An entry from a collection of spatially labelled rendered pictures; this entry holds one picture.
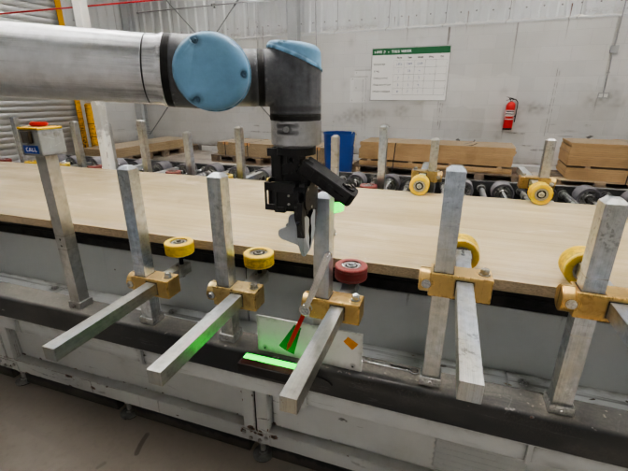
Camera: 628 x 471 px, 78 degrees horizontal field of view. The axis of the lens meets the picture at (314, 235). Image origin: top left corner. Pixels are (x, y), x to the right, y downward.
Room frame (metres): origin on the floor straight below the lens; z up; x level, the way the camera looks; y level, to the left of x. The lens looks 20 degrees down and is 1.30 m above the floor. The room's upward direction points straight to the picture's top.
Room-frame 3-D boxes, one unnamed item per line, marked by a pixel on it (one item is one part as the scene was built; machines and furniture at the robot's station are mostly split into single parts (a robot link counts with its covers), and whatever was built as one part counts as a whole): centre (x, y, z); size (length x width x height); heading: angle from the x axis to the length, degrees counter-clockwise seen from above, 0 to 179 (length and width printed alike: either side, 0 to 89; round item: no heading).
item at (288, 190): (0.71, 0.04, 1.15); 0.09 x 0.08 x 0.12; 71
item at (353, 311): (0.77, -0.04, 0.85); 0.13 x 0.06 x 0.05; 71
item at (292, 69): (0.71, 0.04, 1.32); 0.10 x 0.09 x 0.12; 99
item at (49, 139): (1.02, 0.70, 1.18); 0.07 x 0.07 x 0.08; 71
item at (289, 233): (0.70, 0.04, 1.04); 0.06 x 0.03 x 0.09; 71
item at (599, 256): (0.62, -0.49, 0.90); 0.03 x 0.03 x 0.48; 71
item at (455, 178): (0.70, -0.26, 0.94); 0.03 x 0.03 x 0.48; 71
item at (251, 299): (0.85, 0.19, 0.83); 0.13 x 0.06 x 0.05; 71
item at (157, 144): (8.63, 3.75, 0.23); 2.41 x 0.77 x 0.17; 159
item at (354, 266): (0.86, -0.09, 0.85); 0.08 x 0.08 x 0.11
